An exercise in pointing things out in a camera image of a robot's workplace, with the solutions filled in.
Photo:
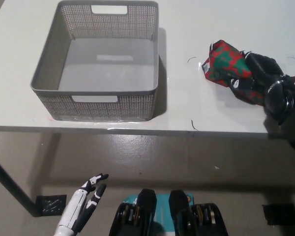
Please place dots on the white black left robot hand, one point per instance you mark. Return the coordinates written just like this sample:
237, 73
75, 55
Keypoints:
76, 209

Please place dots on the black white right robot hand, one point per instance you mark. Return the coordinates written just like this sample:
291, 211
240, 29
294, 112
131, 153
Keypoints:
263, 66

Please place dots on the red green coffee bean bag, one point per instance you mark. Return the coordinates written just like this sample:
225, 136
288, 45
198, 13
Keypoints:
223, 59

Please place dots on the black floor tape patch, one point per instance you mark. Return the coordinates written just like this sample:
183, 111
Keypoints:
50, 204
277, 214

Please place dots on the black metal table leg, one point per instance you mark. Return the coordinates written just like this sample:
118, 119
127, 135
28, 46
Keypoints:
17, 189

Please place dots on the black teal robot torso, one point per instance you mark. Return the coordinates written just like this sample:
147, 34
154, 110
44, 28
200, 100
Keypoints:
147, 216

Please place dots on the grey perforated plastic basket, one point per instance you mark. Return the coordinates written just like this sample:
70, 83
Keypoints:
100, 61

